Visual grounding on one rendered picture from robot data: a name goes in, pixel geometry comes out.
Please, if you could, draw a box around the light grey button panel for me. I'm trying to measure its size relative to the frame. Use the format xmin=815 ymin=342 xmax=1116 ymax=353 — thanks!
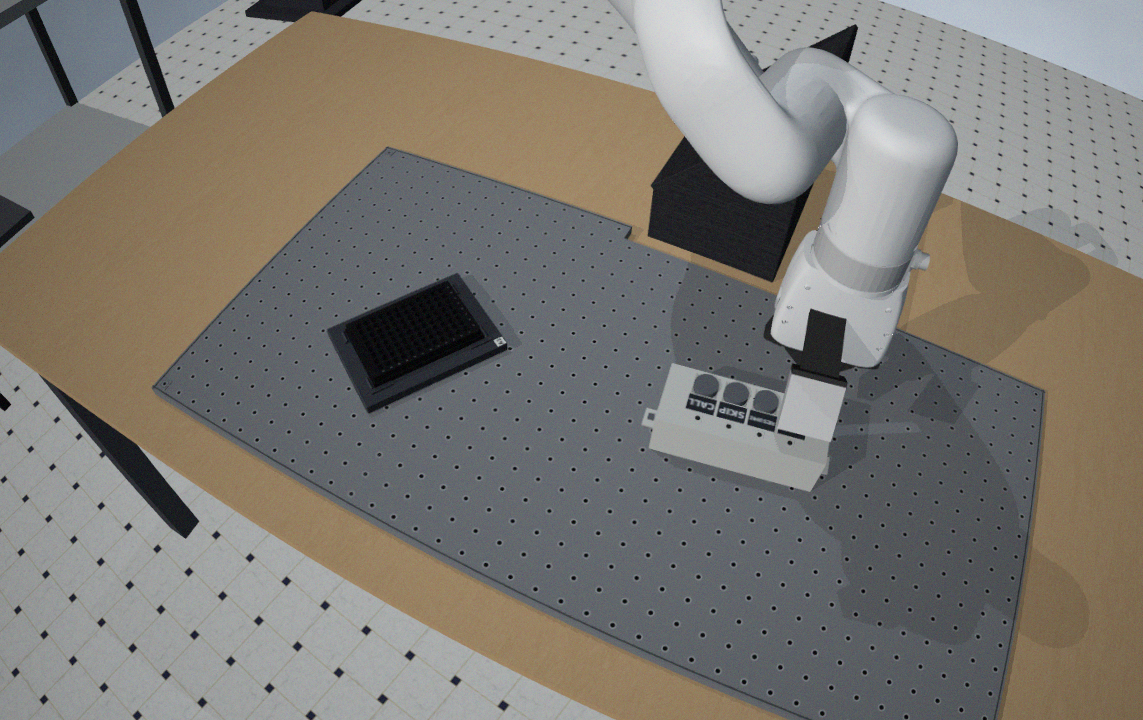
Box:
xmin=641 ymin=363 xmax=830 ymax=491

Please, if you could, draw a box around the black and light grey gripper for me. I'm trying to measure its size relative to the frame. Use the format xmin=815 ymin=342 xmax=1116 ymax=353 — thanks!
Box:
xmin=764 ymin=230 xmax=910 ymax=371

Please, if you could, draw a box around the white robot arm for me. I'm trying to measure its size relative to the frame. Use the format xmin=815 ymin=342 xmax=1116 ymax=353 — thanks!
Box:
xmin=608 ymin=0 xmax=958 ymax=442

